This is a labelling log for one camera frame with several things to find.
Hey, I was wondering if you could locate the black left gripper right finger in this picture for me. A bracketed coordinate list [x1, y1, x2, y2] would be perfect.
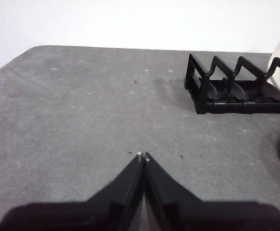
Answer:
[144, 152, 280, 231]

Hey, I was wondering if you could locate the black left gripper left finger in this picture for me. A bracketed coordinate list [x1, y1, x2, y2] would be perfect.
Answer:
[0, 153, 146, 231]

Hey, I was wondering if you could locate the black plate rack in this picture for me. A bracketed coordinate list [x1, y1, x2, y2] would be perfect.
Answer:
[184, 52, 280, 115]

